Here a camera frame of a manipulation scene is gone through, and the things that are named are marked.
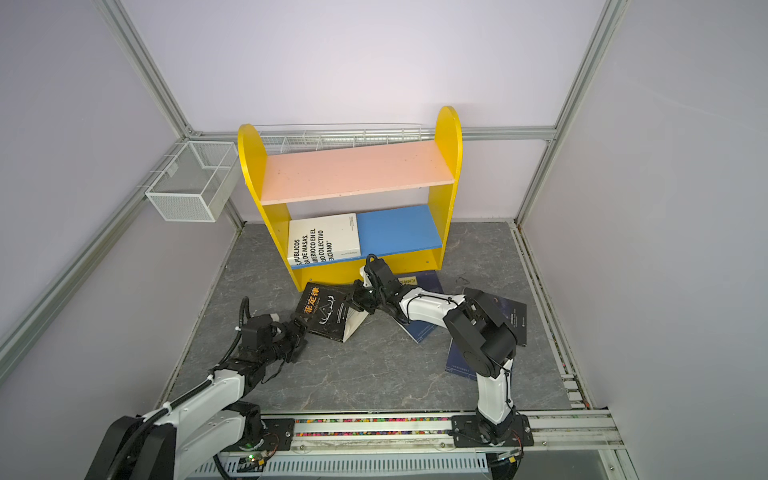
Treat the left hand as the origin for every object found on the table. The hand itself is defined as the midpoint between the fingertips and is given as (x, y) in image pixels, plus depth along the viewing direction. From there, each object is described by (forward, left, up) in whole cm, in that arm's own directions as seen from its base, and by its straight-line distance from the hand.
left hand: (315, 330), depth 87 cm
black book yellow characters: (+5, -4, +2) cm, 6 cm away
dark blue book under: (0, -31, -3) cm, 31 cm away
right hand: (+6, -7, +5) cm, 11 cm away
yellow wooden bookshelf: (+25, -30, +10) cm, 40 cm away
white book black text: (+24, -3, +13) cm, 28 cm away
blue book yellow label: (-11, -41, -4) cm, 42 cm away
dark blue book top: (+16, -35, -2) cm, 39 cm away
